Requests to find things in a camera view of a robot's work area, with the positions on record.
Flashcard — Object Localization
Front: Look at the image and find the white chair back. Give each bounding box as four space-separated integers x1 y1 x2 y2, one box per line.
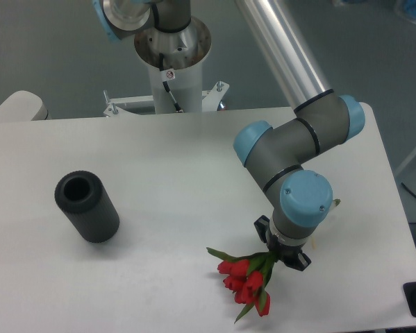
0 90 51 123

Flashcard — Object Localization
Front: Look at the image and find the red tulip bouquet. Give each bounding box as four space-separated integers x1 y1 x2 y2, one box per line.
206 198 342 325

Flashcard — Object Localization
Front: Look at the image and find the black ribbed vase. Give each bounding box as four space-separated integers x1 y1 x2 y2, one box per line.
54 171 120 243

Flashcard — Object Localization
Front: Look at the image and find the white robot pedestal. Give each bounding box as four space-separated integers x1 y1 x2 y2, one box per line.
104 17 229 117

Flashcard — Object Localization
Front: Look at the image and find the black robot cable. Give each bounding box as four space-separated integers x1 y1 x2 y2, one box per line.
158 52 185 114

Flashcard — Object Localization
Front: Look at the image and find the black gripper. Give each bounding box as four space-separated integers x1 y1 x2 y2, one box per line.
253 215 311 271

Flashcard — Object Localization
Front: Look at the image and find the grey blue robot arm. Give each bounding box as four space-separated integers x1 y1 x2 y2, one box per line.
93 1 365 271

